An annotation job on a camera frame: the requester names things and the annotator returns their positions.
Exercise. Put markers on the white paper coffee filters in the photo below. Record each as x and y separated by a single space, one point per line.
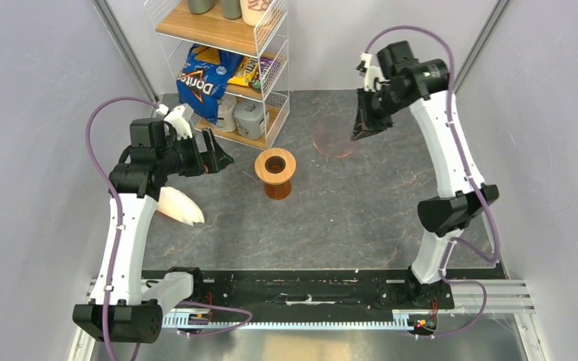
189 212

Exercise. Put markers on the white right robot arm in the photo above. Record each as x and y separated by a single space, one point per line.
462 192

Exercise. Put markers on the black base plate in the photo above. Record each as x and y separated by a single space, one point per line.
309 299

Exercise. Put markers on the cream cup on shelf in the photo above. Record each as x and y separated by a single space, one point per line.
254 12

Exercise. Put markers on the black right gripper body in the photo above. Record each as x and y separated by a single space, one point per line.
385 100

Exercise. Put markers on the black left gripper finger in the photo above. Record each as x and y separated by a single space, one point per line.
210 155
219 159

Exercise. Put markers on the amber glass carafe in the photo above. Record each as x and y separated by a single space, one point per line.
278 191

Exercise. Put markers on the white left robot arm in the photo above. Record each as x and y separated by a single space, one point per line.
120 309

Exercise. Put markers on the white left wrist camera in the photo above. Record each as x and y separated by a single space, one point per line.
178 119

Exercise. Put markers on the wooden ring dripper stand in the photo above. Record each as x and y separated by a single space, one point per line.
275 166

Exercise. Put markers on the green can on shelf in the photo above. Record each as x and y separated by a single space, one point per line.
198 7

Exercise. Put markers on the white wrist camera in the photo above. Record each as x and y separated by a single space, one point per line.
372 75
178 119

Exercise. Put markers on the grey jug on shelf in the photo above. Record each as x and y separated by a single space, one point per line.
250 118

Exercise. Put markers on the yellow snack bag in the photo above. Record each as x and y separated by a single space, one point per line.
248 72

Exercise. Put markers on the blue Doritos chip bag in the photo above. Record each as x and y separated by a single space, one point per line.
203 80

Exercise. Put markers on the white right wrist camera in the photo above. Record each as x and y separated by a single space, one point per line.
372 75

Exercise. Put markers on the white paper roll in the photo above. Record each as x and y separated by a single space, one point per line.
225 121

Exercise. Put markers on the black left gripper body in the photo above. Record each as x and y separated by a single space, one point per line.
181 156

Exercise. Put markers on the white wire shelf rack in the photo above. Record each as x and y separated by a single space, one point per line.
179 29

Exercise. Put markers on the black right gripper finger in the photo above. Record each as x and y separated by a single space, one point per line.
362 126
377 117

